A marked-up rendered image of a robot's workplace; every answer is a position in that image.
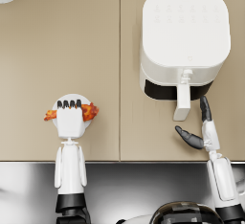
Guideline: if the fried orange drumstick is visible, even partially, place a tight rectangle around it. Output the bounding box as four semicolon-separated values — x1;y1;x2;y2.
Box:
43;101;100;123

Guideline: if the dark round robot body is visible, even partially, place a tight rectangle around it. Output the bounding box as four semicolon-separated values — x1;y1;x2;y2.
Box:
115;201;226;224

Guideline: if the pale white air fryer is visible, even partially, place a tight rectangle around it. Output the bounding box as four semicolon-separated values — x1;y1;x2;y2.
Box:
139;0;232;123

